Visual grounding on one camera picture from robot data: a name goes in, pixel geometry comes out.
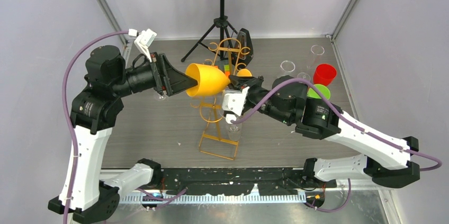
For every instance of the red silicone wine glass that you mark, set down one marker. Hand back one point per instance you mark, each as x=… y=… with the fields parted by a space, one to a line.
x=324 y=74

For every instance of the green silicone wine glass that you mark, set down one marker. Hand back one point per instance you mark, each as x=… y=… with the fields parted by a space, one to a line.
x=321 y=89

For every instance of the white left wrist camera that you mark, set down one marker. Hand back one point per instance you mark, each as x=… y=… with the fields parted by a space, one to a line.
x=143 y=40

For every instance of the clear wine glass front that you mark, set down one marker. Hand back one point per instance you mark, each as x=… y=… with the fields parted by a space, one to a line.
x=233 y=130

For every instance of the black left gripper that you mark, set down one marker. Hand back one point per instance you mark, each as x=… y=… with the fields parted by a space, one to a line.
x=163 y=71

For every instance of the black metronome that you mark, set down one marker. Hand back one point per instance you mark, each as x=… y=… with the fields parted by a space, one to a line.
x=246 y=43

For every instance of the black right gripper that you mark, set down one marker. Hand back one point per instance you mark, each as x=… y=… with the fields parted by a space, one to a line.
x=236 y=82

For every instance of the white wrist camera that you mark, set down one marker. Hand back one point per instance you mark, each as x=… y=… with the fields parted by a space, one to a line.
x=233 y=103
x=143 y=40

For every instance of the gold wire wine glass rack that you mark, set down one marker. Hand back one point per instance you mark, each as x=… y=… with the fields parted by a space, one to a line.
x=209 y=107

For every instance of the yellow silicone wine glass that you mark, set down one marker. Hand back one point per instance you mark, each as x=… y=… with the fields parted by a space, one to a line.
x=210 y=80

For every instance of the clear tall flute glass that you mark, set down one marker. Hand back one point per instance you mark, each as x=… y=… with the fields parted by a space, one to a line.
x=310 y=61

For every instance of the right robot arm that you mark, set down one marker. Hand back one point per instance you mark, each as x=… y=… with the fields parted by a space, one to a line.
x=384 y=160

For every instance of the white slotted cable duct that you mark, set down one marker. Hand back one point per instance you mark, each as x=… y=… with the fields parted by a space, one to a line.
x=251 y=198

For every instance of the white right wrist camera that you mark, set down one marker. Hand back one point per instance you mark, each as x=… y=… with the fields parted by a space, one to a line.
x=233 y=103

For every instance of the clear wine glass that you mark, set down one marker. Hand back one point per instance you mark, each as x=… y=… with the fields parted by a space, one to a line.
x=160 y=94
x=233 y=130
x=287 y=69

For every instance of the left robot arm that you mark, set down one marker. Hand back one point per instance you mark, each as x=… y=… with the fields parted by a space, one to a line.
x=92 y=117

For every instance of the black taped front rail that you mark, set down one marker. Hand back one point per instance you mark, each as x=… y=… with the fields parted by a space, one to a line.
x=234 y=181

